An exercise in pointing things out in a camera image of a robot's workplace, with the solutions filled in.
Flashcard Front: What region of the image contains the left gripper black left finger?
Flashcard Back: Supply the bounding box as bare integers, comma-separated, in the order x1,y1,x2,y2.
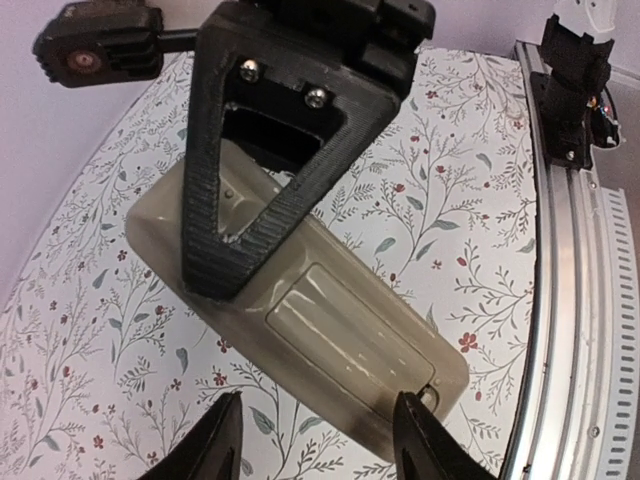
144,392,243,480

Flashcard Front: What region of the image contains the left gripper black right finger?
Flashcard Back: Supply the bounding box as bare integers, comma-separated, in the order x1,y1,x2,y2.
392,392,495,480

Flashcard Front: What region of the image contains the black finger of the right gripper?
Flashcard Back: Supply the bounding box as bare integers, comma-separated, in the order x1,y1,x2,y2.
181,10,402,301

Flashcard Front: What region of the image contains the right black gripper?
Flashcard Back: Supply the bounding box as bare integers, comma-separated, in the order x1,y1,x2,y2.
219,1,434,100

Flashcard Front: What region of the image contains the grey remote battery cover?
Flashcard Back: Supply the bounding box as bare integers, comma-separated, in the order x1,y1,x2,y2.
266,265,435,404

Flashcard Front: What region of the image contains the floral patterned table mat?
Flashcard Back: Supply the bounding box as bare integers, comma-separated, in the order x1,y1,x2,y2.
1,48,536,479

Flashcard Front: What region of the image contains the aluminium front rail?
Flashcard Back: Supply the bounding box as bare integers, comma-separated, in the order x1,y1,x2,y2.
499,39,640,480

